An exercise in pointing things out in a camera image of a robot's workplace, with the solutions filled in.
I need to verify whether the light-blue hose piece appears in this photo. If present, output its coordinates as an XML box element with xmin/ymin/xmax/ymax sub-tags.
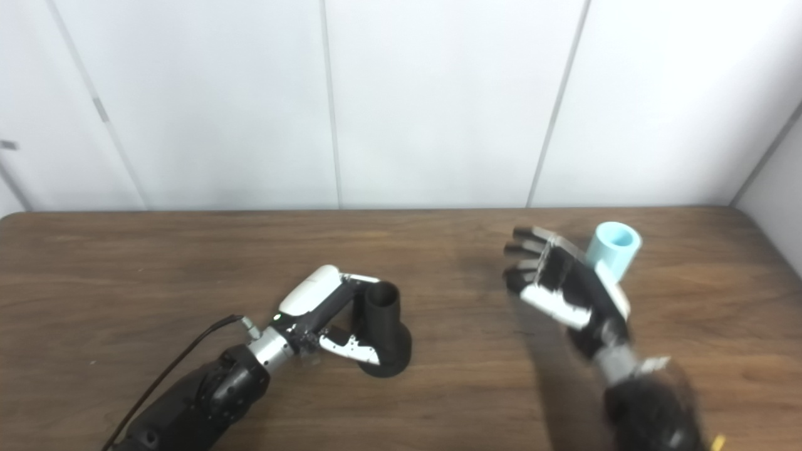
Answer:
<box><xmin>585</xmin><ymin>222</ymin><xmax>643</xmax><ymax>283</ymax></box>

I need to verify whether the black flared nozzle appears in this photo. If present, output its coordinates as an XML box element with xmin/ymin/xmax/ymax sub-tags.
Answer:
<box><xmin>353</xmin><ymin>281</ymin><xmax>413</xmax><ymax>378</ymax></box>

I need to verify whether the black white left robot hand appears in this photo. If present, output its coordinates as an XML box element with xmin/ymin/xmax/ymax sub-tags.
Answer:
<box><xmin>274</xmin><ymin>264</ymin><xmax>402</xmax><ymax>367</ymax></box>

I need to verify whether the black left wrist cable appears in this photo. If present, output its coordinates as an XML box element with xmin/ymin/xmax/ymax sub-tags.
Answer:
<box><xmin>100</xmin><ymin>314</ymin><xmax>261</xmax><ymax>451</ymax></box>

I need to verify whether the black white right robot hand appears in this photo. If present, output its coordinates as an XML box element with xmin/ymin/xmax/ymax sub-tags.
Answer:
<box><xmin>503</xmin><ymin>226</ymin><xmax>632</xmax><ymax>361</ymax></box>

